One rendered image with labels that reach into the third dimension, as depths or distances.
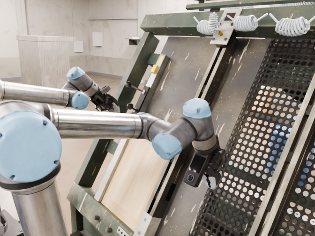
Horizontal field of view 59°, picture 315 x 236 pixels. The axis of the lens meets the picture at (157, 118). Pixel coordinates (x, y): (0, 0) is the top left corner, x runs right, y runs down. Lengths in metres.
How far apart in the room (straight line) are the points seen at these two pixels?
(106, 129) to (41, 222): 0.28
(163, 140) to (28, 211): 0.35
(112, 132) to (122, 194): 0.86
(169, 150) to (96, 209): 1.02
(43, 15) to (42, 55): 5.21
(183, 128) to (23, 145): 0.41
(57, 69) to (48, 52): 0.51
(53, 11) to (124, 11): 3.05
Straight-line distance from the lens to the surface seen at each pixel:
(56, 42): 8.29
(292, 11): 1.35
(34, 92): 1.19
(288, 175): 1.08
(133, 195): 1.53
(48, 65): 8.21
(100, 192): 1.71
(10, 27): 12.55
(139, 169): 1.54
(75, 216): 1.97
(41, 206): 0.61
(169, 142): 0.74
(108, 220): 1.60
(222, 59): 1.42
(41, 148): 0.53
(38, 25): 13.04
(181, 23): 1.69
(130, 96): 1.90
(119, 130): 0.78
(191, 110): 0.77
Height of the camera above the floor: 1.82
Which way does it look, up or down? 16 degrees down
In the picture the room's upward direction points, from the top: 2 degrees clockwise
